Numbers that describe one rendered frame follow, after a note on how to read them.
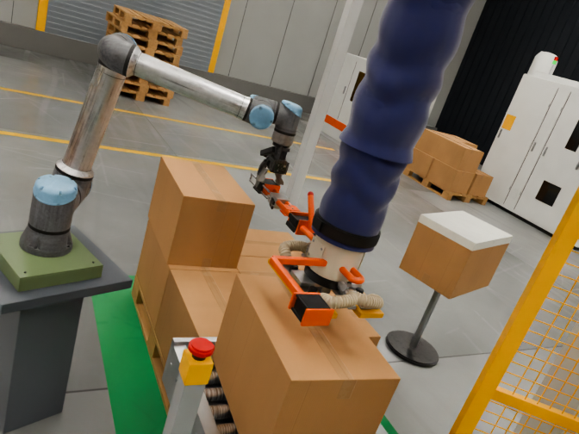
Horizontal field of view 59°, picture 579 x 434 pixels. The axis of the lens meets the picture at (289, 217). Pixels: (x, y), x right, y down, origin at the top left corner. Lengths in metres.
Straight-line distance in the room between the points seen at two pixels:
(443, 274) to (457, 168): 5.70
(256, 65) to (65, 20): 4.13
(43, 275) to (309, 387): 1.04
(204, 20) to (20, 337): 10.08
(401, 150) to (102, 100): 1.15
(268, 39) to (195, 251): 10.05
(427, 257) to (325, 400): 1.92
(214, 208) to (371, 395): 1.37
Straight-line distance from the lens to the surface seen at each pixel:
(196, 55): 11.83
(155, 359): 2.99
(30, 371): 2.42
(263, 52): 12.53
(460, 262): 3.33
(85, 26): 11.30
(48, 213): 2.09
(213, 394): 2.06
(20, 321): 2.23
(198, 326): 2.38
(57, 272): 2.07
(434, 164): 9.31
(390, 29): 1.53
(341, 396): 1.70
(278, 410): 1.64
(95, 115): 2.14
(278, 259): 1.57
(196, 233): 2.75
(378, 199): 1.57
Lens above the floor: 1.87
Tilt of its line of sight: 20 degrees down
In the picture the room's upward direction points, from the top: 18 degrees clockwise
